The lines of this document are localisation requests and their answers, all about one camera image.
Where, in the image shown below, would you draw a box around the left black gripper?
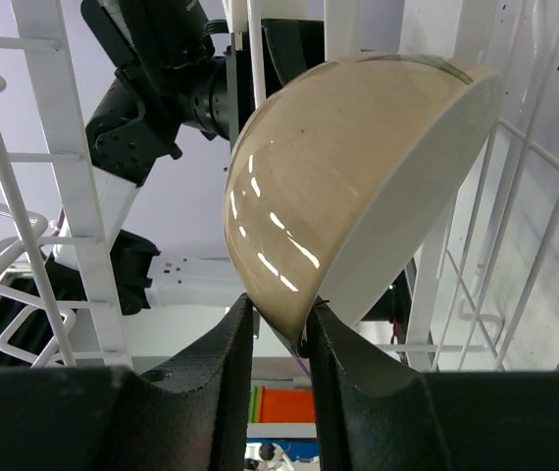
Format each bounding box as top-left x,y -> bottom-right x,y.
180,19 -> 324,142

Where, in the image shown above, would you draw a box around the white wire dish rack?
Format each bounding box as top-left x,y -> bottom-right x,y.
0,1 -> 559,370

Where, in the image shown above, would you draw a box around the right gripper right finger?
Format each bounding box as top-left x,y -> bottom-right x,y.
307,301 -> 559,470

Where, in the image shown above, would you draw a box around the beige bowl with drawing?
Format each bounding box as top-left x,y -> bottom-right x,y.
223,52 -> 503,349

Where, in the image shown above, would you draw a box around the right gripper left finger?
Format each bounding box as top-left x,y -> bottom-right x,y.
0,296 -> 254,470

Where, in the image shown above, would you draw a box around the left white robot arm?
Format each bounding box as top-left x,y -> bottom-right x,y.
80,1 -> 255,316

